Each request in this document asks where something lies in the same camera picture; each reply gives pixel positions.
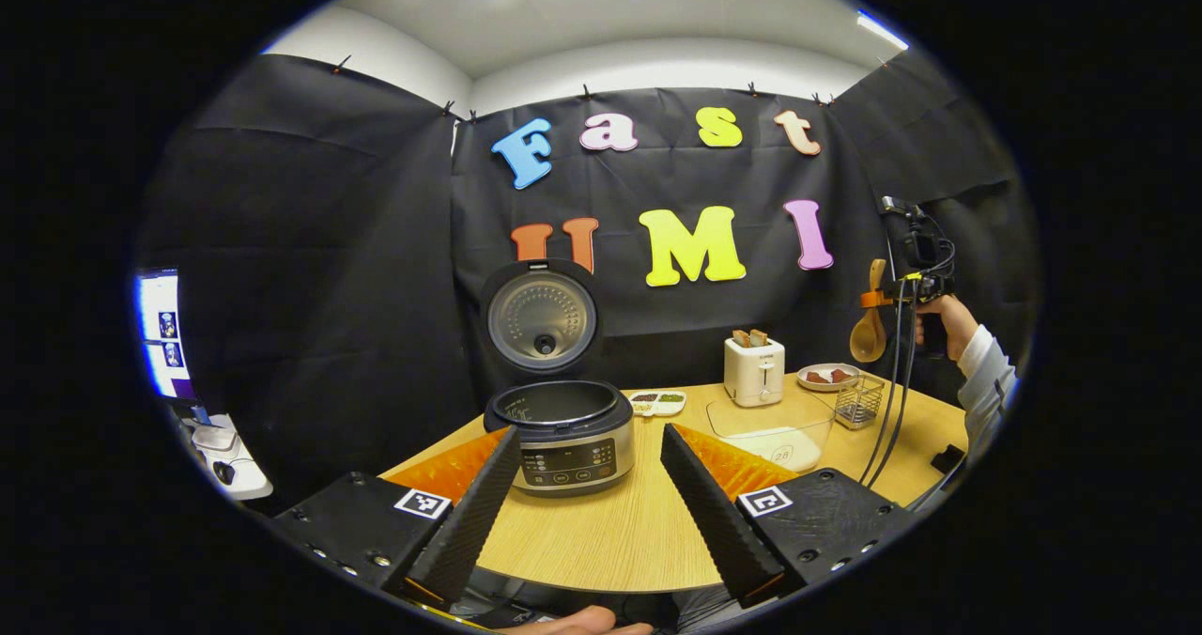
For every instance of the small ceiling light panel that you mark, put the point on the small ceiling light panel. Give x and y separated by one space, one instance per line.
881 31

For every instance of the person's grey trousers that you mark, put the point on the person's grey trousers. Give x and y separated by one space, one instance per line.
700 607

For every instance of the black computer mouse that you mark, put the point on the black computer mouse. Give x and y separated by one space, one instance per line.
223 472

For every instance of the white side desk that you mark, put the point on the white side desk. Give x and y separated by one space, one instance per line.
239 471

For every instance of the small black block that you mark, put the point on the small black block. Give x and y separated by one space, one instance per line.
948 458

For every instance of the white plate with red meat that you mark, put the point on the white plate with red meat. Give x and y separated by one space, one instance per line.
826 378

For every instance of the wooden spoon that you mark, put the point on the wooden spoon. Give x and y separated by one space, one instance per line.
869 336

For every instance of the white toaster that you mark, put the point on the white toaster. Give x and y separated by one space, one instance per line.
753 372

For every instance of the dark grey rice cooker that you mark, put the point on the dark grey rice cooker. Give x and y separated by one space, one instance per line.
563 428

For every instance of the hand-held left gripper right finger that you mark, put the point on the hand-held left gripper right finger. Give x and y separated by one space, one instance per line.
709 513

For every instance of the computer monitor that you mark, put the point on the computer monitor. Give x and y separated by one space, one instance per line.
161 334

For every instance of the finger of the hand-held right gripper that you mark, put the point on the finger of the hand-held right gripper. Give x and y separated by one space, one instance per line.
875 298

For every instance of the white divided dish with beans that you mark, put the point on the white divided dish with beans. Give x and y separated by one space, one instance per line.
655 401

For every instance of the black backdrop cloth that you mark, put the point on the black backdrop cloth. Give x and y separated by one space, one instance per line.
329 269

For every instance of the clear plastic rice box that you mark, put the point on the clear plastic rice box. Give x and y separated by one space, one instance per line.
789 447

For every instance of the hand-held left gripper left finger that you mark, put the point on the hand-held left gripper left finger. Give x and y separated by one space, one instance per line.
470 513

